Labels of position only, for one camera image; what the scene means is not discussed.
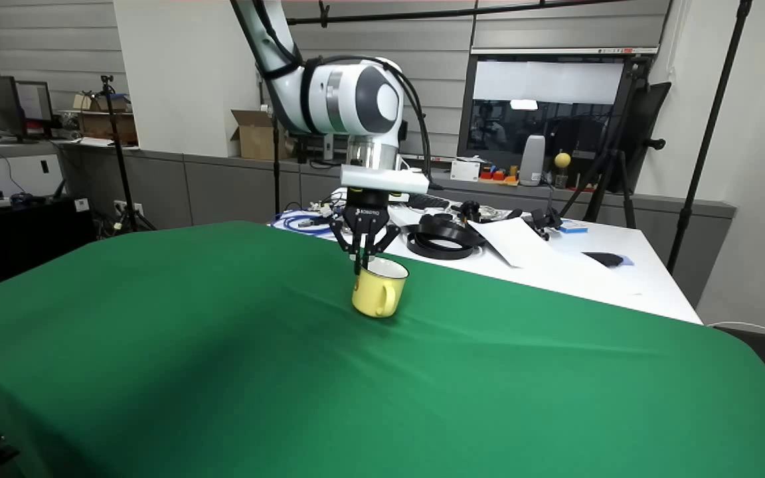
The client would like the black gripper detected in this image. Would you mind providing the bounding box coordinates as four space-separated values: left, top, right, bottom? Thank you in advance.
326 188 403 274

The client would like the yellow enamel cup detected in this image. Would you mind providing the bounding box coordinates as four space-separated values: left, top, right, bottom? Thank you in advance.
348 254 411 320

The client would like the black computer monitor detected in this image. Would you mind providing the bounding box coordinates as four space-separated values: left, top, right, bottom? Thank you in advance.
285 131 348 168

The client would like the small white box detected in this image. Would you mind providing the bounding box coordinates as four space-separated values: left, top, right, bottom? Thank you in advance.
448 156 483 184

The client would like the white paper sheet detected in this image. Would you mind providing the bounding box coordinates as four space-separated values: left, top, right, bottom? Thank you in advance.
464 214 556 270

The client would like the open cardboard box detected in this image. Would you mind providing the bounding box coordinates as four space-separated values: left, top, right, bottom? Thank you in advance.
229 105 278 164

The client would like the grey partition counter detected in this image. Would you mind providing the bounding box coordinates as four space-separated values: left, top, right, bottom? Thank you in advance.
54 141 739 307

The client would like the white cylindrical container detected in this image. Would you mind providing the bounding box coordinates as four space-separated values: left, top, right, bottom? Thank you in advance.
518 132 548 188

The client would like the green tablecloth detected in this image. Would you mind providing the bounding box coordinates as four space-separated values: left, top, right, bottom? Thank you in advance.
0 221 765 478

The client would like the white table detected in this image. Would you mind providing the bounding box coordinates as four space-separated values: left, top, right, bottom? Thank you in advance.
271 188 703 327

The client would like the dark framed window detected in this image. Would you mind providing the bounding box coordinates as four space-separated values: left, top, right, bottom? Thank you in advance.
457 50 659 181

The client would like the small black flat object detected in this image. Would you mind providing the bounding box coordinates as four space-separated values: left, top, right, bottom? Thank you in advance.
582 250 629 270

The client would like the thin black tripod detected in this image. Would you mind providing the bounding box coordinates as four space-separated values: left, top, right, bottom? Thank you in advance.
99 72 157 237

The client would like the black tripod with panel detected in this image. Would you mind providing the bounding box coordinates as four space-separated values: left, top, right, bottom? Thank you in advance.
557 56 672 231

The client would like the brown cardboard box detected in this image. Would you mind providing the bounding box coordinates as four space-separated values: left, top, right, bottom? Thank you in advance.
73 105 140 149

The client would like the black cabinet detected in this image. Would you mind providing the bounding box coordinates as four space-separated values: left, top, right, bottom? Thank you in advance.
0 194 99 298

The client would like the tall black light stand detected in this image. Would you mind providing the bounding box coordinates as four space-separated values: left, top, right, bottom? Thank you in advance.
664 0 755 275

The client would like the dark monitor on desk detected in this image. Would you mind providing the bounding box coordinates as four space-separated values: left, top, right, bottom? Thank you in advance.
0 73 55 141

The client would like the blue coiled cable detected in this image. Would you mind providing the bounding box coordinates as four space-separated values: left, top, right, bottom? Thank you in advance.
277 206 342 238

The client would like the grey wrist camera bar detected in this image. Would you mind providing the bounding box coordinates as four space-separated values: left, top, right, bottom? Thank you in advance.
336 164 433 198

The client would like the black coiled cable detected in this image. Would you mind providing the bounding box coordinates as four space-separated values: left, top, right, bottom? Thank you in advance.
403 213 483 263

